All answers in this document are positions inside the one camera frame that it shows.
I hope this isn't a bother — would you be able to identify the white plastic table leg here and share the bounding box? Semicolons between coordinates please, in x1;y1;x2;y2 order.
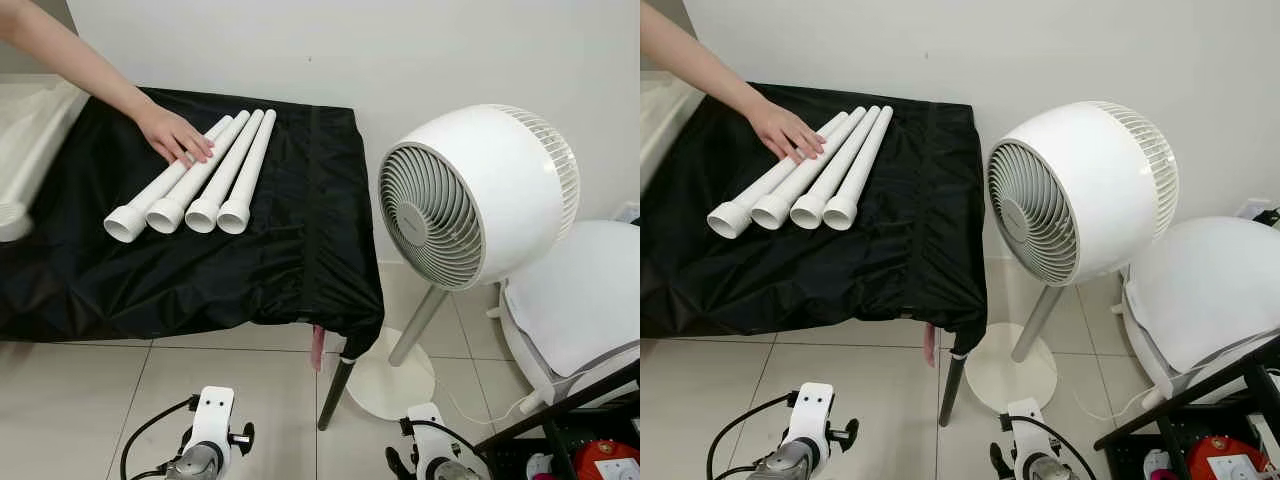
706;112;849;241
184;108;266;235
789;105;881;231
103;115;234;244
750;106;867;232
216;108;278;236
145;110;251;235
822;105;895;232

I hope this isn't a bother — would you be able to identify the person's bare hand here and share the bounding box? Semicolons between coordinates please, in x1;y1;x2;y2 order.
745;98;827;164
128;98;215;166

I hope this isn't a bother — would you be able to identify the black table leg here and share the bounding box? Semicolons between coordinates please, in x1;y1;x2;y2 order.
938;352;973;429
317;355;358;432

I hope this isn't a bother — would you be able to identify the black storage rack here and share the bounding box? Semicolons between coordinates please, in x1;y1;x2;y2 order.
475;360;641;480
1095;335;1280;480

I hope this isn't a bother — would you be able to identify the red round object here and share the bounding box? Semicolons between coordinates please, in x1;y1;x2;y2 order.
1185;435;1271;480
572;437;641;480

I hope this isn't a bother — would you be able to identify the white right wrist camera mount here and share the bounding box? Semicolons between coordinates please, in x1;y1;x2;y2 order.
405;402;451;471
1003;398;1051;466

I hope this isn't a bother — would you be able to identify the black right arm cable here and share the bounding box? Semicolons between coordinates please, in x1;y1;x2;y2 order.
1000;412;1101;480
400;418;493;479

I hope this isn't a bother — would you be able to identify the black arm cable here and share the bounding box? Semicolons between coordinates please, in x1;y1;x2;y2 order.
706;393;801;480
400;418;493;479
120;398;198;480
1000;412;1101;480

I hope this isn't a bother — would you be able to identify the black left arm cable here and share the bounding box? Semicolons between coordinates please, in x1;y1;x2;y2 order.
120;398;198;480
706;393;801;480

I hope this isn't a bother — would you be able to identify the white pedestal fan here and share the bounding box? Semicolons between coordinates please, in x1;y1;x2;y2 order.
965;100;1179;416
345;103;581;422

